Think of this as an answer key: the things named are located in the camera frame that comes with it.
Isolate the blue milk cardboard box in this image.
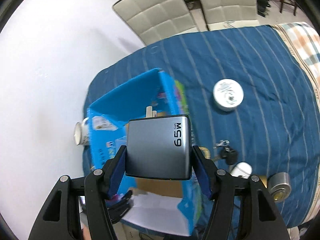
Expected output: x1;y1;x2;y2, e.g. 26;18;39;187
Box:
87;68;201;236

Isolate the silver tape roll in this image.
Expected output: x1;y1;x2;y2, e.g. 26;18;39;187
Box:
267;172;292;203

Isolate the grey 65W power adapter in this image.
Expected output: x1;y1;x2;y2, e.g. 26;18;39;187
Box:
125;114;192;180

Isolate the white round tin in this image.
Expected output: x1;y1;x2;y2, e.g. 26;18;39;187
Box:
213;79;244;112

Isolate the black key fob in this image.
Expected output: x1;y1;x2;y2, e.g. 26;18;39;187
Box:
213;140;239;166

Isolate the white enamel tea mug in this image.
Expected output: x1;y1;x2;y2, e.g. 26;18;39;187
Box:
74;118;89;146

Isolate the blue striped printed cloth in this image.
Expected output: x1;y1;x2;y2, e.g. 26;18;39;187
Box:
84;26;319;228

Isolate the beige quilted chair right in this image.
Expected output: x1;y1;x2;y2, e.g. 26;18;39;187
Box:
200;0;260;31

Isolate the beige quilted chair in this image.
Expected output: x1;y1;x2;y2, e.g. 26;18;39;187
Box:
200;0;260;31
112;0;199;45

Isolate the beige quilted chair left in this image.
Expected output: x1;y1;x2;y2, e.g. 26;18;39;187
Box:
112;0;199;45

